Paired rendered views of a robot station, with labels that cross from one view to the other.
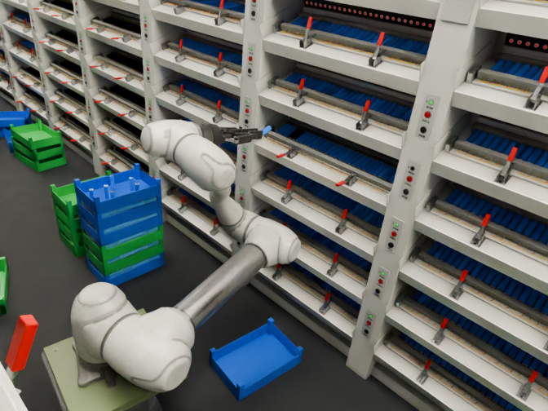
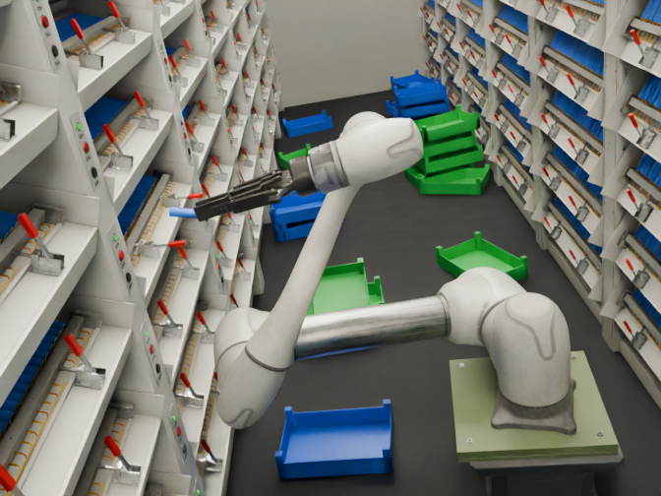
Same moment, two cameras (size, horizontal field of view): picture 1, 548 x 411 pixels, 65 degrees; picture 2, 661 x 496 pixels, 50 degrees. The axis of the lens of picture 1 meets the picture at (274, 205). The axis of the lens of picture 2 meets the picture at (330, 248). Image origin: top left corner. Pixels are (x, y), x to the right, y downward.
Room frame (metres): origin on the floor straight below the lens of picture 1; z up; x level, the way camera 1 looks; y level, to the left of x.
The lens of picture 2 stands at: (2.02, 1.23, 1.33)
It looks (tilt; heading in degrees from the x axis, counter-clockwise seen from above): 26 degrees down; 232
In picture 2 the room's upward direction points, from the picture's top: 10 degrees counter-clockwise
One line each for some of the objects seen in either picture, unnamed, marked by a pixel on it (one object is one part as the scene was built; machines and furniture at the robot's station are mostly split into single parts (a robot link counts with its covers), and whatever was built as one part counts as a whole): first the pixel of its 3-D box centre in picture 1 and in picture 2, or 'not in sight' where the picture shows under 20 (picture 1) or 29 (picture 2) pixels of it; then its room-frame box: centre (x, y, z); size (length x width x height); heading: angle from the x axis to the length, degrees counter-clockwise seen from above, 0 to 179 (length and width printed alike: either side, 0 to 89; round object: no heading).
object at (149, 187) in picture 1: (118, 187); not in sight; (1.63, 0.68, 0.44); 0.30 x 0.20 x 0.08; 138
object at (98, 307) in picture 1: (102, 319); (529, 342); (0.91, 0.47, 0.40); 0.18 x 0.16 x 0.22; 59
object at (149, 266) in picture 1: (125, 259); not in sight; (1.63, 0.68, 0.04); 0.30 x 0.20 x 0.08; 138
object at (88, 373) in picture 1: (106, 355); (534, 389); (0.90, 0.47, 0.26); 0.22 x 0.18 x 0.06; 30
